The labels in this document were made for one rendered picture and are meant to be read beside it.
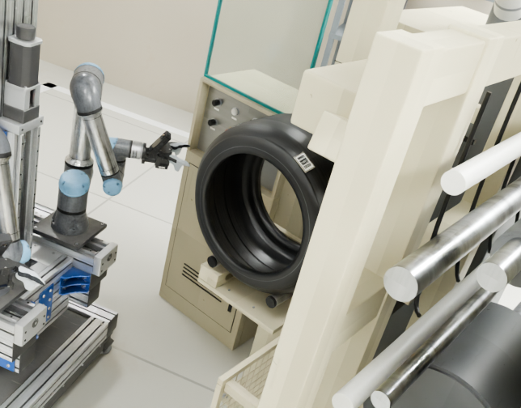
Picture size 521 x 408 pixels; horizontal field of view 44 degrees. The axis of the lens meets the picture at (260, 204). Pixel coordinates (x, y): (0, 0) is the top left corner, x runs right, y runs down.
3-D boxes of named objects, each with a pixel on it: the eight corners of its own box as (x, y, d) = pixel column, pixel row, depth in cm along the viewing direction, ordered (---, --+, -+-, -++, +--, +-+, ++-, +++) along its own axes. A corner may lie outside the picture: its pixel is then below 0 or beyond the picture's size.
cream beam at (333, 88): (394, 93, 215) (408, 49, 208) (463, 124, 203) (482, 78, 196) (286, 122, 169) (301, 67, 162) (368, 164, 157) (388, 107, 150)
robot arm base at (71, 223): (43, 227, 264) (44, 206, 259) (64, 211, 277) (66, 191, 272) (75, 240, 261) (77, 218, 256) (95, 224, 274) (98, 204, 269)
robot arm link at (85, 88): (93, 78, 234) (129, 194, 259) (95, 69, 244) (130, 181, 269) (61, 85, 234) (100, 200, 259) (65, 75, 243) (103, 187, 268)
